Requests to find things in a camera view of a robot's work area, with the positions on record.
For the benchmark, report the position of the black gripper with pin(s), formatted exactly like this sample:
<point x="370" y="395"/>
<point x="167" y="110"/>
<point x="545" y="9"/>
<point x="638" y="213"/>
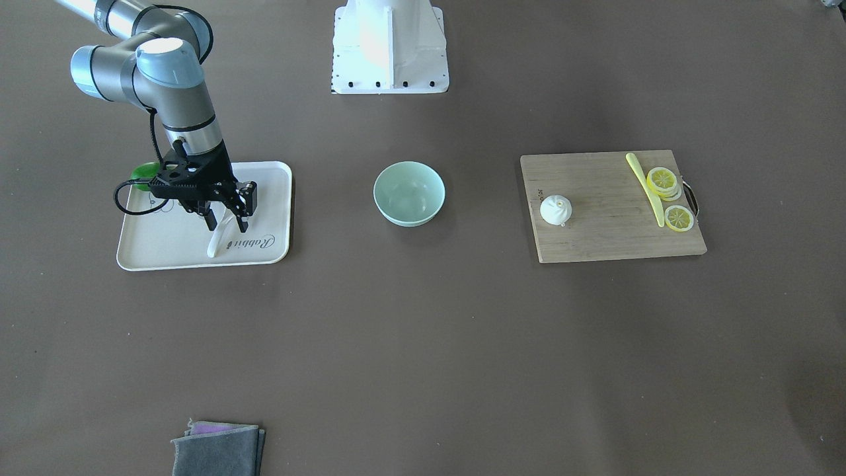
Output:
<point x="221" y="173"/>

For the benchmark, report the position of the white ceramic spoon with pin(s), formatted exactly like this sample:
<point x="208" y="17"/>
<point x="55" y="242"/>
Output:
<point x="217" y="235"/>

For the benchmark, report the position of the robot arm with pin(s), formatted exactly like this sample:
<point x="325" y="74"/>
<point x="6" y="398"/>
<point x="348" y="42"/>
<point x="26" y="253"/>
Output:
<point x="157" y="66"/>

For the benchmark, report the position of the mint green bowl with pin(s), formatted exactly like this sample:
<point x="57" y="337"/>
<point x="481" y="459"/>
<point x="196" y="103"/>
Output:
<point x="409" y="193"/>

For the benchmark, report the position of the cream rectangular tray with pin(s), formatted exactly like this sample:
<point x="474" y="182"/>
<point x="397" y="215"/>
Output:
<point x="171" y="238"/>

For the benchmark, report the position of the green lime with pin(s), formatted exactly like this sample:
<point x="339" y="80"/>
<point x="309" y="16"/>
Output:
<point x="143" y="174"/>

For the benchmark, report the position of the folded grey cloth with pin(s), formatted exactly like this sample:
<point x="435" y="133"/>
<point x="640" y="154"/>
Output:
<point x="218" y="448"/>

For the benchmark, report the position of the wooden cutting board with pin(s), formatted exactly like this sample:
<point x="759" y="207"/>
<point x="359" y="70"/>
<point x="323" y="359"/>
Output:
<point x="611" y="219"/>

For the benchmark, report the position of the yellow plastic knife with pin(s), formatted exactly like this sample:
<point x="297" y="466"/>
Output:
<point x="653" y="198"/>

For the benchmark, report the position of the lemon slice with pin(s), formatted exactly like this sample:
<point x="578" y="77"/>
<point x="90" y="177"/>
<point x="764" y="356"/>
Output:
<point x="679" y="219"/>
<point x="664" y="183"/>

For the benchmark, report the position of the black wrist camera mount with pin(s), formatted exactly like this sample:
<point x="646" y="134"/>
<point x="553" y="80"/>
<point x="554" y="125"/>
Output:
<point x="184" y="181"/>

